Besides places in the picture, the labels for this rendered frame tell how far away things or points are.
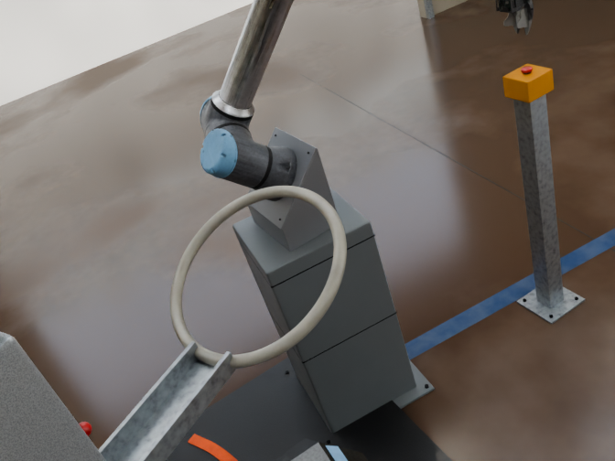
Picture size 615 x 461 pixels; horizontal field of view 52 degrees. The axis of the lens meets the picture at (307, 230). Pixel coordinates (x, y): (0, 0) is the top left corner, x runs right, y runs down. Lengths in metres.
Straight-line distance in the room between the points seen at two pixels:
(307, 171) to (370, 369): 0.87
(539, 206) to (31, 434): 2.02
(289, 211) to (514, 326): 1.24
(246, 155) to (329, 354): 0.82
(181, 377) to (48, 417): 0.46
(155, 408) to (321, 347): 0.99
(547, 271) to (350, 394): 0.96
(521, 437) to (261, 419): 1.05
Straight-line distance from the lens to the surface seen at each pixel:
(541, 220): 2.64
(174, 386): 1.49
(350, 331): 2.35
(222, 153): 1.98
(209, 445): 2.81
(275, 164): 2.07
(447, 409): 2.62
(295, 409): 2.77
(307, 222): 2.11
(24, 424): 1.09
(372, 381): 2.55
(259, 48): 2.01
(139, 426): 1.46
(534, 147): 2.46
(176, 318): 1.59
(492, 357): 2.77
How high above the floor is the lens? 2.02
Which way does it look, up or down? 32 degrees down
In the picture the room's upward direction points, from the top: 19 degrees counter-clockwise
